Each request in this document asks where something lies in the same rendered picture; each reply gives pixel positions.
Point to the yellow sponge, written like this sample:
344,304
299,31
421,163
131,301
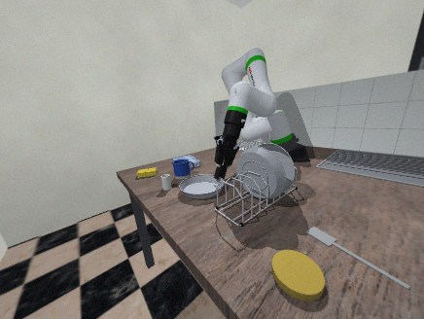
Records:
147,172

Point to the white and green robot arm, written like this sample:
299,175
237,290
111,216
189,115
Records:
257,98

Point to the grey ribbed draining mat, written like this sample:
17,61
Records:
244,144

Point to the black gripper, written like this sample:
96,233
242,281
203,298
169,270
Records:
226,153

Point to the blue mug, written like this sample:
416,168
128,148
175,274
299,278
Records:
182,169

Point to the white tiled wall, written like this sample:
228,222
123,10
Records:
383,114

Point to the blue checked towel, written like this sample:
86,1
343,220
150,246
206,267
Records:
189,158

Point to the yellow flat round disc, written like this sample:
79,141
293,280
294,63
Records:
298,275

